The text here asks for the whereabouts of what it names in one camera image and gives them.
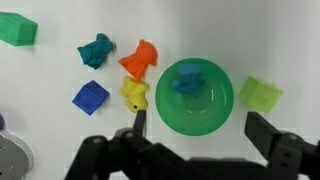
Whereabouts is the blue animal toy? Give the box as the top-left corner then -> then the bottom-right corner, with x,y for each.
172,63 -> 208,95

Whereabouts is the green hexagonal block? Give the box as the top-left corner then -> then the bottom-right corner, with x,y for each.
0,11 -> 39,47

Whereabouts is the lime green cube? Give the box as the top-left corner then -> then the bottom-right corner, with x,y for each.
238,75 -> 284,114

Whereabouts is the blue cube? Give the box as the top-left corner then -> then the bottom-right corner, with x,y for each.
71,79 -> 111,116

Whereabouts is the teal block toy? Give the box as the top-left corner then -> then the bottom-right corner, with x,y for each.
77,32 -> 116,70

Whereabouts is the orange block toy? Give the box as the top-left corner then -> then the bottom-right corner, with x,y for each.
118,39 -> 158,82

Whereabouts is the green plastic bowl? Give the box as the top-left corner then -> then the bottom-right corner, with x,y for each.
155,57 -> 235,137

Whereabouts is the gray metal plate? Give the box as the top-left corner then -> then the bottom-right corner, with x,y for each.
0,128 -> 35,180

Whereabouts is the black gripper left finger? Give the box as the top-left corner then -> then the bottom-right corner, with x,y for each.
64,109 -> 201,180

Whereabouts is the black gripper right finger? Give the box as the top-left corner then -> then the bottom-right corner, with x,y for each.
244,111 -> 320,180

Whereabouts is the yellow bear toy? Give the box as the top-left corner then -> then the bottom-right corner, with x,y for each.
119,75 -> 149,114

